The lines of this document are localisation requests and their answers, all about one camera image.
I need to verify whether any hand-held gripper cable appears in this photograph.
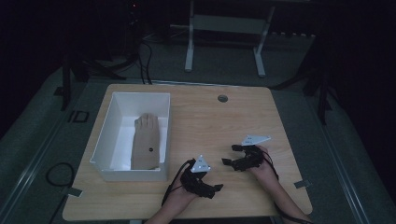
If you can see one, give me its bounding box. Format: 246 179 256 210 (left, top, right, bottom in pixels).
262 151 314 224
161 159 196 207

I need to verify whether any black looped floor cable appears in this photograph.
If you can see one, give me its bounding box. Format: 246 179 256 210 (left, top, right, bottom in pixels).
45 161 77 189

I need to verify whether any white metal desk frame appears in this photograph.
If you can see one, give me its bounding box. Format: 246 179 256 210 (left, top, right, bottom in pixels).
184 0 276 78

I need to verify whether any right hand-held gripper cable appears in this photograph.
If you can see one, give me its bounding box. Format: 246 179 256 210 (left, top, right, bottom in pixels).
262 151 314 224

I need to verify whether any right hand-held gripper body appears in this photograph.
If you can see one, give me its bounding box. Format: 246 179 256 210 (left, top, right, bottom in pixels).
232 133 272 173

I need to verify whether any person's left hand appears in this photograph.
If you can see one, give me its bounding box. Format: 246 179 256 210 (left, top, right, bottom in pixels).
165 182 201 210

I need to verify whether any black hanging cable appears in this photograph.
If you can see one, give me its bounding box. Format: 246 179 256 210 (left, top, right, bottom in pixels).
136 40 154 86

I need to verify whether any beige glove with black dot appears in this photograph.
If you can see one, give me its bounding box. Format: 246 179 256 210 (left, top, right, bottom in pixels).
130 112 162 171

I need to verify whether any white storage box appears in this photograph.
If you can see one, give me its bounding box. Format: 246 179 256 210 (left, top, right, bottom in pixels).
89 91 172 183

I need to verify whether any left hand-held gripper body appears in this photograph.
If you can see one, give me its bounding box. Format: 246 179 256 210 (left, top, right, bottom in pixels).
179 154 218 200

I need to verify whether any person's right hand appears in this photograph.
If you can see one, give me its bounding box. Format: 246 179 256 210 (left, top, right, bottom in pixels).
247 145 280 185

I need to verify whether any grey tape piece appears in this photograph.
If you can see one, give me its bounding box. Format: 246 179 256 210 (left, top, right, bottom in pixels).
66 187 84 198
293 178 313 189

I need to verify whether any left hand-held gripper cable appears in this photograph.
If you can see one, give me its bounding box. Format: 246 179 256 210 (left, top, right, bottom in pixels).
161 159 196 207

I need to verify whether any black tripod stand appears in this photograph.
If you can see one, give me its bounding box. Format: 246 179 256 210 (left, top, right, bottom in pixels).
53 52 139 112
270 59 335 126

